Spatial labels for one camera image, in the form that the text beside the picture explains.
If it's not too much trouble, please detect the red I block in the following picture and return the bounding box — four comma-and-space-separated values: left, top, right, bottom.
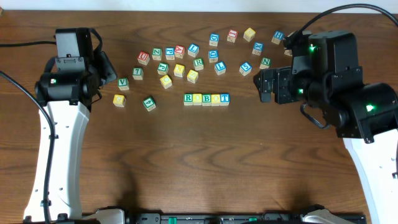
227, 29, 238, 43

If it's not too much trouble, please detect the green J block left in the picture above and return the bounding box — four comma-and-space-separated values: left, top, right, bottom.
157, 62, 169, 75

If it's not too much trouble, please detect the blue D block lower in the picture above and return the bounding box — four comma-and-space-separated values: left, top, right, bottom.
208, 50, 219, 63

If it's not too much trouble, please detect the red U block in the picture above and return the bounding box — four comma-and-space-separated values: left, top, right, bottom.
137, 51, 150, 65

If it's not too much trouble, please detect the yellow S block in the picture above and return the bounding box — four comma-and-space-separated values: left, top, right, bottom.
187, 70, 199, 83

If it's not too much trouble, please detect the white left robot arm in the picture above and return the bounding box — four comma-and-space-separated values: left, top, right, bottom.
23, 28, 118, 223

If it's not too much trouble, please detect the yellow block top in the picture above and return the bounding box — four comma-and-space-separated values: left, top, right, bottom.
243, 27, 256, 42

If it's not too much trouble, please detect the blue P block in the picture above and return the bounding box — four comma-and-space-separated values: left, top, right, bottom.
165, 47, 175, 60

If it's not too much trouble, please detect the green r block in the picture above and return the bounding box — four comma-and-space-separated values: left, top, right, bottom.
193, 58, 204, 71
183, 93, 193, 106

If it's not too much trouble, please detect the blue 5 block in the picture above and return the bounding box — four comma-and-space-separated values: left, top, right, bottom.
239, 62, 252, 76

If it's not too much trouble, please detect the green V block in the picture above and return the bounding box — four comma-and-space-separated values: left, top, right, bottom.
118, 78, 129, 91

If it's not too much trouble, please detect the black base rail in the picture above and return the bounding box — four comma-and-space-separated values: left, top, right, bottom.
87, 206, 367, 224

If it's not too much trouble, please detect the green N block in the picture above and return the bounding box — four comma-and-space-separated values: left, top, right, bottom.
259, 57, 271, 69

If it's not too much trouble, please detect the yellow C block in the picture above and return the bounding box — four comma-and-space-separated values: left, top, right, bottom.
160, 75, 172, 89

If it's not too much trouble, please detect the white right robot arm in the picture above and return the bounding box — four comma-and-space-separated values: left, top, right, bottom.
253, 30, 397, 223

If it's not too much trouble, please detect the green 7 block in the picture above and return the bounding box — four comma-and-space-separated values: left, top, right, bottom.
132, 67, 144, 80

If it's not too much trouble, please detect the blue X block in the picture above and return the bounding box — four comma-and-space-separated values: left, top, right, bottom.
252, 42, 264, 55

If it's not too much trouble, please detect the red A block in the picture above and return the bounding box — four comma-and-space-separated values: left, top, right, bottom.
174, 45, 185, 58

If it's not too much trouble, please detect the blue 2 block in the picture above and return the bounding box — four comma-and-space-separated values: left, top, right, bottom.
284, 49, 292, 57

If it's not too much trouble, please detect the green 4 block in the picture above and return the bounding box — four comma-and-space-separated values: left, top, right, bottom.
143, 97, 156, 111

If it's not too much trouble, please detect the green Z block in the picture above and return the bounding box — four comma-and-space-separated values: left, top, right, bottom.
152, 47, 162, 60

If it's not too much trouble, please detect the blue D block upper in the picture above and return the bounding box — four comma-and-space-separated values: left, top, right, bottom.
209, 33, 220, 47

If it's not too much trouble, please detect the blue T block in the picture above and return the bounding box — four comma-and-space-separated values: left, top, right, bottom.
220, 93, 230, 106

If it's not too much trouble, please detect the yellow K block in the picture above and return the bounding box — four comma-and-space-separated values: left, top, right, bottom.
174, 64, 185, 78

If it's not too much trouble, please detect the blue H block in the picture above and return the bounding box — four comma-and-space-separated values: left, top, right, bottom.
271, 30, 284, 45

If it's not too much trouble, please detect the blue l block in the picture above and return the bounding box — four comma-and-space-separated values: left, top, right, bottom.
187, 44, 200, 58
215, 61, 226, 75

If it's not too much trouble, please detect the blue d block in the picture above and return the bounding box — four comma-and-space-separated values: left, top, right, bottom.
209, 33, 220, 47
208, 50, 219, 63

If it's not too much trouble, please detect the yellow O block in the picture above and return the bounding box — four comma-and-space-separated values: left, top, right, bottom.
192, 93, 203, 106

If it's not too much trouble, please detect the green B block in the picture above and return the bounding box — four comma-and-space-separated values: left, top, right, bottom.
201, 93, 211, 106

